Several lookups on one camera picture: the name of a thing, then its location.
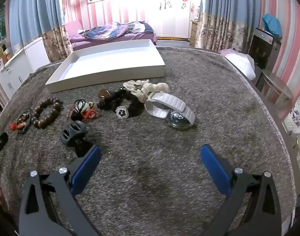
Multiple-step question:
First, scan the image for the blue cloth cover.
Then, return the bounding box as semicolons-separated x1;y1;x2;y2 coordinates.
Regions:
262;13;283;36

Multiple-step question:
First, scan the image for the white low cabinet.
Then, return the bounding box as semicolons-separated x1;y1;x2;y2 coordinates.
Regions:
0;37;51;97

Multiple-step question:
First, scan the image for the red tassel gourd charm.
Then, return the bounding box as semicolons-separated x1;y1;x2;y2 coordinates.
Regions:
9;111;32;134

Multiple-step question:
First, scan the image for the striped purple blanket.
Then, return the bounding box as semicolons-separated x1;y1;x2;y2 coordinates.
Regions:
83;21;155;40

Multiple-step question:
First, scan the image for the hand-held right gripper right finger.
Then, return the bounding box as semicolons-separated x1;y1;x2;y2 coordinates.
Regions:
200;145;281;236

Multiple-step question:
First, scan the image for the white scrunchie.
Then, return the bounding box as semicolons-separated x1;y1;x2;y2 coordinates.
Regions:
123;79;170;102

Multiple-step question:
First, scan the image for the white wardrobe with flower stickers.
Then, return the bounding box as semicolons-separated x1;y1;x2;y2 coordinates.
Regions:
150;0;202;40

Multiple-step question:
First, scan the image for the white rectangular tray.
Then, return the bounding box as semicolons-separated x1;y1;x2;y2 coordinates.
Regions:
45;39;166;94

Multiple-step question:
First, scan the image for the brown agate pendant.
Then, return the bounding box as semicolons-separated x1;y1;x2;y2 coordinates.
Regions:
98;88;111;102

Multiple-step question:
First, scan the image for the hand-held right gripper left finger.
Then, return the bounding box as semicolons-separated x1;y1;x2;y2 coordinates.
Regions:
18;146;102;236

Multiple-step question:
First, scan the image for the round glass side table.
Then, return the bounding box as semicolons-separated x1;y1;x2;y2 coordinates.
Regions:
259;69;294;115

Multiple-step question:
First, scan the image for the white strap wristwatch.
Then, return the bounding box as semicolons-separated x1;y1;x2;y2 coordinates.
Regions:
144;92;197;131

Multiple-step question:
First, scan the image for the floral printed cloth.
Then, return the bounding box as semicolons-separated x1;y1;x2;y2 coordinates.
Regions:
284;84;300;154

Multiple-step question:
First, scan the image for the grey fuzzy mat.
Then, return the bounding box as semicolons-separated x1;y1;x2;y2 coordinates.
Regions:
0;46;297;236

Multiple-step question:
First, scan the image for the black scrunchie with flower charm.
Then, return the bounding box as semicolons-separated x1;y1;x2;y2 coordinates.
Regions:
97;86;145;120

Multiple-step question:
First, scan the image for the red tassel charm gold bell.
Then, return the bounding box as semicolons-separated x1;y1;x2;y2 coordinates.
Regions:
68;102;96;123

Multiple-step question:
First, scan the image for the purple bed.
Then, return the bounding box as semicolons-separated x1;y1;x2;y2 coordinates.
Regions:
65;21;157;52

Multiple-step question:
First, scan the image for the black cord jade pendant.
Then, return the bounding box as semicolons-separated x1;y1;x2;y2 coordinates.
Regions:
73;99;88;115

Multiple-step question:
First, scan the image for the pink white pillow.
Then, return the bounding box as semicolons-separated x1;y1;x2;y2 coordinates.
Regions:
219;49;262;79

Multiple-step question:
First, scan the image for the blue curtain with floral hem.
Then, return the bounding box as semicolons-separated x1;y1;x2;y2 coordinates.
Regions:
8;0;75;63
194;0;264;53

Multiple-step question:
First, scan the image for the brown wooden bead bracelet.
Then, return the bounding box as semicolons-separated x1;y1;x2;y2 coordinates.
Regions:
32;98;63;129

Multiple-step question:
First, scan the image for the wooden nightstand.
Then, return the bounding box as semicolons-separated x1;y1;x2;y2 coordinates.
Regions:
189;20;199;46

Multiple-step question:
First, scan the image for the black water dispenser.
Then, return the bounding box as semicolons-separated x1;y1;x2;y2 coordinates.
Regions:
248;28;282;72

